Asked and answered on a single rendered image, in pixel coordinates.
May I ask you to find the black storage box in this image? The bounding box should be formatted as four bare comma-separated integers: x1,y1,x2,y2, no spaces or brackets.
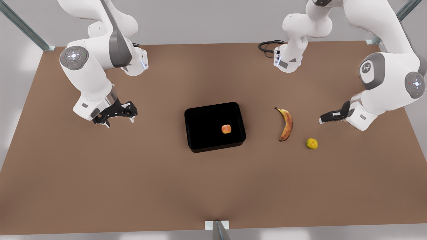
184,102,247,153

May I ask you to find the ripe spotted banana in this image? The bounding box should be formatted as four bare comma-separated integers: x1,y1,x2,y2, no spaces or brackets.
274,107,294,142

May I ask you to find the silver frame post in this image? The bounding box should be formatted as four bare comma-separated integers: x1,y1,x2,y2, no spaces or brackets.
205,220,231,240
0,0,56,52
366,0,423,46

